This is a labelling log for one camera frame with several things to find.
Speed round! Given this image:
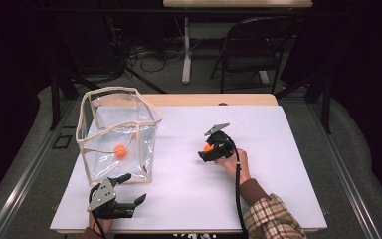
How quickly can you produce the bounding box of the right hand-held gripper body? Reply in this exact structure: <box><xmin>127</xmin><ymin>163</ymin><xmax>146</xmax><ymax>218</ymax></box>
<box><xmin>203</xmin><ymin>122</ymin><xmax>239</xmax><ymax>164</ymax></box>

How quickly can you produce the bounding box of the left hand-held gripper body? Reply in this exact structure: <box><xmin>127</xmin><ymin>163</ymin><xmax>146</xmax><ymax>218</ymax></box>
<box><xmin>87</xmin><ymin>177</ymin><xmax>137</xmax><ymax>221</ymax></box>

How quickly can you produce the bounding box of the clear plastic bag beige trim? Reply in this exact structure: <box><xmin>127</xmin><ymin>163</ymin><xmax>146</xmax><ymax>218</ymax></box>
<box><xmin>75</xmin><ymin>86</ymin><xmax>164</xmax><ymax>186</ymax></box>

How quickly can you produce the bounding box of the person's right hand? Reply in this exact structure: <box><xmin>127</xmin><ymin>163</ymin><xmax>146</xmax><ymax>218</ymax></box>
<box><xmin>215</xmin><ymin>147</ymin><xmax>252</xmax><ymax>185</ymax></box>

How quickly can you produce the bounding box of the person's left hand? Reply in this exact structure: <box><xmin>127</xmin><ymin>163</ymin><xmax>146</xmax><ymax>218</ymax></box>
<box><xmin>88</xmin><ymin>214</ymin><xmax>114</xmax><ymax>235</ymax></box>

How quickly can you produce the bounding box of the white table mat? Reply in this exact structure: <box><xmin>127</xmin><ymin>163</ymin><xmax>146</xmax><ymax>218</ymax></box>
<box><xmin>49</xmin><ymin>105</ymin><xmax>328</xmax><ymax>232</ymax></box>

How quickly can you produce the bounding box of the wooden table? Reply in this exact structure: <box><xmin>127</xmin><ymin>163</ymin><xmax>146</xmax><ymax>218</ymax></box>
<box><xmin>55</xmin><ymin>93</ymin><xmax>326</xmax><ymax>235</ymax></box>

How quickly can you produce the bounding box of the person's black printed shirt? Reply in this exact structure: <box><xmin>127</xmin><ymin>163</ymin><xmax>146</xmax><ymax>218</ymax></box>
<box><xmin>113</xmin><ymin>232</ymin><xmax>247</xmax><ymax>239</ymax></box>

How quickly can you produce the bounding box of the white background desk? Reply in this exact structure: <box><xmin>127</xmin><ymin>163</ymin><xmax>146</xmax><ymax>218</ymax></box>
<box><xmin>162</xmin><ymin>0</ymin><xmax>313</xmax><ymax>86</ymax></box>

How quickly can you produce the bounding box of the black metal stand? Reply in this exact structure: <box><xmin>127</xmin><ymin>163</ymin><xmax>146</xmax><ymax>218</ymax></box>
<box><xmin>275</xmin><ymin>66</ymin><xmax>333</xmax><ymax>135</ymax></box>
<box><xmin>48</xmin><ymin>33</ymin><xmax>81</xmax><ymax>131</ymax></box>

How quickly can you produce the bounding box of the black folding chair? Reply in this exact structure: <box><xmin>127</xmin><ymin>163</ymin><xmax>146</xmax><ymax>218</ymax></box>
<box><xmin>210</xmin><ymin>16</ymin><xmax>299</xmax><ymax>95</ymax></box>

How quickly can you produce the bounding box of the right hand-held gripper cable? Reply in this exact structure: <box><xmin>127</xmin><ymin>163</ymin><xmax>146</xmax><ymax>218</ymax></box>
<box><xmin>227</xmin><ymin>138</ymin><xmax>250</xmax><ymax>239</ymax></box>

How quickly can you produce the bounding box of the black square floor frame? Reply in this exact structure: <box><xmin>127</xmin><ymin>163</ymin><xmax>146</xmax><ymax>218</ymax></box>
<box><xmin>52</xmin><ymin>133</ymin><xmax>74</xmax><ymax>150</ymax></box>

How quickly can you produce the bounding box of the aluminium floor rail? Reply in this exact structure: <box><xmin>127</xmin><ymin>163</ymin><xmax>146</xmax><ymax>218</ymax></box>
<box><xmin>306</xmin><ymin>103</ymin><xmax>382</xmax><ymax>239</ymax></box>
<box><xmin>0</xmin><ymin>99</ymin><xmax>78</xmax><ymax>239</ymax></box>

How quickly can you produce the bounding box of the bundle of floor cables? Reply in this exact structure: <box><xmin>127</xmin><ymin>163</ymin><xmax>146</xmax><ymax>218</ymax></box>
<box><xmin>125</xmin><ymin>39</ymin><xmax>187</xmax><ymax>75</ymax></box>

